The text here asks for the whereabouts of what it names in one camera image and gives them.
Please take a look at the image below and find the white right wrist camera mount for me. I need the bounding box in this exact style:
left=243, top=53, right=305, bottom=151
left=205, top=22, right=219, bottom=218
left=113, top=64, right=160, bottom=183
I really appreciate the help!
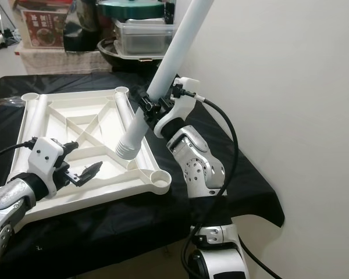
left=153, top=76, right=200, bottom=139

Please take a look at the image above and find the beige patterned cloth cover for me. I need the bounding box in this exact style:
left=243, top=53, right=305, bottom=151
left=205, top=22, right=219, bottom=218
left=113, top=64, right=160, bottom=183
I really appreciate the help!
left=17, top=46, right=111, bottom=75

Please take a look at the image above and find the black wok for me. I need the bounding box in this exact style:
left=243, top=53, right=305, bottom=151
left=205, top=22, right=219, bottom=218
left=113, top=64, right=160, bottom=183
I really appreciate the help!
left=98, top=40, right=175, bottom=73

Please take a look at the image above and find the white plastic children table top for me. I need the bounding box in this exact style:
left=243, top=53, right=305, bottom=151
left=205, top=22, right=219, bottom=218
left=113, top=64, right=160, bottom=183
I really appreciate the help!
left=9, top=86, right=170, bottom=224

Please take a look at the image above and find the green round pot lid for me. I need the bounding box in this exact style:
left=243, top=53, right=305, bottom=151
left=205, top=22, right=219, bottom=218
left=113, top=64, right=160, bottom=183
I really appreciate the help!
left=98, top=0, right=165, bottom=19

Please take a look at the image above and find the clear storage box orange lid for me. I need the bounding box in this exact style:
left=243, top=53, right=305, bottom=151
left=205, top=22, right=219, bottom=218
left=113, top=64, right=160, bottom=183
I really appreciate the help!
left=15, top=0, right=82, bottom=50

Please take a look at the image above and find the dark curved metal sheet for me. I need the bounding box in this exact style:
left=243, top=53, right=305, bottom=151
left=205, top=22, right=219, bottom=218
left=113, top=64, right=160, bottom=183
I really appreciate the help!
left=67, top=0, right=102, bottom=52

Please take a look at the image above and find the clear tape strip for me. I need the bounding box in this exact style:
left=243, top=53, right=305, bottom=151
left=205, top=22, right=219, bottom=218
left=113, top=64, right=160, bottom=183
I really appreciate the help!
left=0, top=96, right=24, bottom=108

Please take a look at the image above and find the black tablecloth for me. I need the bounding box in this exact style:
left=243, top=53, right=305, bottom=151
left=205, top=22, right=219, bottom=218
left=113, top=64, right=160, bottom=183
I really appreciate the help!
left=0, top=71, right=286, bottom=274

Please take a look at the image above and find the dark printed picture box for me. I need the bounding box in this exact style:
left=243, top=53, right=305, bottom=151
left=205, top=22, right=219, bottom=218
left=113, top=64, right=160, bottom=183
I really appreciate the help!
left=163, top=0, right=176, bottom=24

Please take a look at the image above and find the clear plastic container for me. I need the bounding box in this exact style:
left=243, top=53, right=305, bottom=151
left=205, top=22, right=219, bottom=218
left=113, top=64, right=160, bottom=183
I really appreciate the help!
left=111, top=16, right=178, bottom=59

